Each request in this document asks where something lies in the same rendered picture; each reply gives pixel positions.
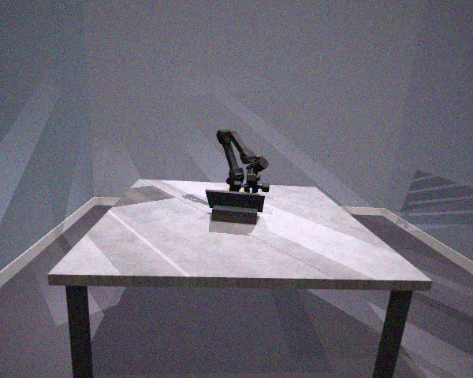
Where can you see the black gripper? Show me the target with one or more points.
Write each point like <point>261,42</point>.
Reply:
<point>237,185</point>

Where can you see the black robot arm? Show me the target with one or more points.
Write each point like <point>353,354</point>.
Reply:
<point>247,157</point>

